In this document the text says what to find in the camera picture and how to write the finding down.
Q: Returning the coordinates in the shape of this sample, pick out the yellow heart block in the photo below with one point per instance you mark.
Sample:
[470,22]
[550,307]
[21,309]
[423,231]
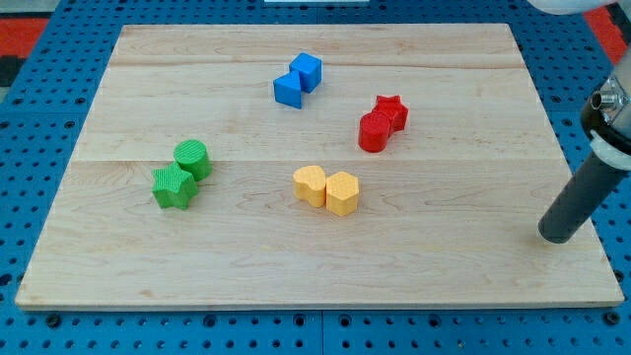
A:
[309,184]

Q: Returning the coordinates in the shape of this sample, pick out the green cylinder block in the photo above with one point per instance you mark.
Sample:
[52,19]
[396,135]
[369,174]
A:
[192,156]

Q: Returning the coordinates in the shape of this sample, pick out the wooden board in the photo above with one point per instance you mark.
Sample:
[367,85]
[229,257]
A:
[447,213]

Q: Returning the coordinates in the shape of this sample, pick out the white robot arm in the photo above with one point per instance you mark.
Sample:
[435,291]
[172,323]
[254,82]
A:
[568,7]

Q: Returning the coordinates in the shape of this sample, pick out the red star block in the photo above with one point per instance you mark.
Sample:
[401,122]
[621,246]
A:
[396,111]

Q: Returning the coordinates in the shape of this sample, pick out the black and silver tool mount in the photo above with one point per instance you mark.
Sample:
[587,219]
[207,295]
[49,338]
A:
[606,117]

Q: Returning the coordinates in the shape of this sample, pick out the blue bowtie block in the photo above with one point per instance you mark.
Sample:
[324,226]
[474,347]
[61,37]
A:
[287,90]

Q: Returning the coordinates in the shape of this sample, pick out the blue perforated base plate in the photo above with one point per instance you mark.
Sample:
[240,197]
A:
[48,101]

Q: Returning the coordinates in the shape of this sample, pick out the blue cube block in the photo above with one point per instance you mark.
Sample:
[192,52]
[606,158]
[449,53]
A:
[309,69]

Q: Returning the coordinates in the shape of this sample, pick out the green star block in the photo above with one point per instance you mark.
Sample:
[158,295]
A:
[173,186]

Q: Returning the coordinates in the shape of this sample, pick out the yellow hexagon block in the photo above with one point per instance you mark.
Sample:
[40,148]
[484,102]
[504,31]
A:
[342,193]

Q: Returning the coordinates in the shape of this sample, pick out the red cylinder block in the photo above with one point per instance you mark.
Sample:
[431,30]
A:
[374,131]

